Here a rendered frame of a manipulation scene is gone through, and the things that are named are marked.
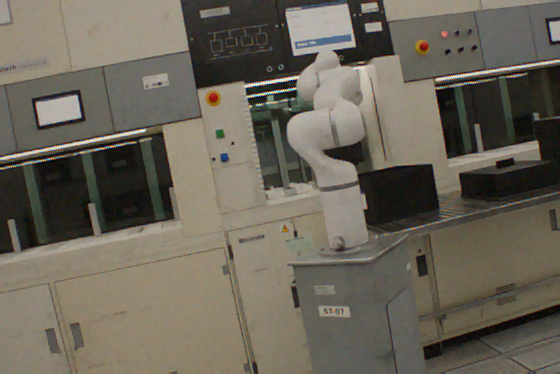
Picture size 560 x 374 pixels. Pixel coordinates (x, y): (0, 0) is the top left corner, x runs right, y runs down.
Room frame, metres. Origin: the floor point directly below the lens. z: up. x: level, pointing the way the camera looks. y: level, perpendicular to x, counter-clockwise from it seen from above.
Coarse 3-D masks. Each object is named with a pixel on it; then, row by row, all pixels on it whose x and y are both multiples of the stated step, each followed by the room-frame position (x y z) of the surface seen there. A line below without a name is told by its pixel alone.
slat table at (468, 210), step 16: (448, 192) 2.35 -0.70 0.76; (544, 192) 1.86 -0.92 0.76; (448, 208) 1.94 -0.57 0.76; (464, 208) 1.87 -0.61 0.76; (480, 208) 1.81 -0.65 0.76; (496, 208) 1.76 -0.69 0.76; (512, 208) 1.77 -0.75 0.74; (368, 224) 1.94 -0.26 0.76; (384, 224) 1.87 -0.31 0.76; (400, 224) 1.81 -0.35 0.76; (416, 224) 1.75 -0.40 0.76; (432, 224) 1.72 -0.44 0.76; (448, 224) 1.73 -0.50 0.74; (528, 288) 2.41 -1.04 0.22; (464, 304) 2.35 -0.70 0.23; (512, 352) 1.76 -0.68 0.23; (464, 368) 1.73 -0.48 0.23
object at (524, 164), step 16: (512, 160) 2.04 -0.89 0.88; (528, 160) 2.09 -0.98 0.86; (544, 160) 1.98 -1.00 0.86; (464, 176) 2.10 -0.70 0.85; (480, 176) 1.98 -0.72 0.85; (496, 176) 1.88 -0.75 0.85; (512, 176) 1.88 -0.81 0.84; (528, 176) 1.90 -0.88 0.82; (544, 176) 1.91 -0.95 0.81; (464, 192) 2.12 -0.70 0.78; (480, 192) 1.99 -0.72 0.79; (496, 192) 1.88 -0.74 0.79; (512, 192) 1.88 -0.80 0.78; (528, 192) 1.89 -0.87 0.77
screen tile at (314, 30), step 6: (306, 12) 2.31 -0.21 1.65; (294, 18) 2.30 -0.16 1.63; (300, 18) 2.30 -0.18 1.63; (306, 18) 2.30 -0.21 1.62; (312, 18) 2.31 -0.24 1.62; (312, 24) 2.31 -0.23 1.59; (318, 24) 2.31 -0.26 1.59; (294, 30) 2.29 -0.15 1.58; (300, 30) 2.30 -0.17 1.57; (306, 30) 2.30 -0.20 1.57; (312, 30) 2.31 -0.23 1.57; (318, 30) 2.31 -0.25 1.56; (294, 36) 2.29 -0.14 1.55; (300, 36) 2.30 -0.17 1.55; (306, 36) 2.30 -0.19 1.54
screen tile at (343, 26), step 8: (336, 8) 2.33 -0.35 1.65; (344, 8) 2.34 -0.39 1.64; (320, 16) 2.32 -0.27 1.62; (328, 16) 2.32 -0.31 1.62; (336, 16) 2.33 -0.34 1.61; (344, 16) 2.33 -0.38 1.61; (328, 24) 2.32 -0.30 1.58; (336, 24) 2.33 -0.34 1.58; (344, 24) 2.33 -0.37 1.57; (328, 32) 2.32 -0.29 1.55; (336, 32) 2.33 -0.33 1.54
